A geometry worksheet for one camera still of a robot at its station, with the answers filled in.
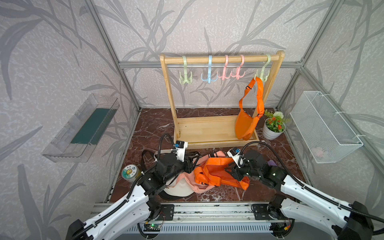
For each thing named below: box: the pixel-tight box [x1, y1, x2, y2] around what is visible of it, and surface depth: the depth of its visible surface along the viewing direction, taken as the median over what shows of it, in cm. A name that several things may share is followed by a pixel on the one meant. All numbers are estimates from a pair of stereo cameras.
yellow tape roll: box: [121, 164, 142, 182], surface depth 81 cm
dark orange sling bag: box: [194, 157, 250, 191], surface depth 78 cm
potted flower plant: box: [263, 109, 289, 140], surface depth 96 cm
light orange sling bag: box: [235, 76, 265, 141], surface depth 82 cm
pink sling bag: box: [176, 150, 226, 194], surface depth 77 cm
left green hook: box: [179, 55, 193, 85], surface depth 71 cm
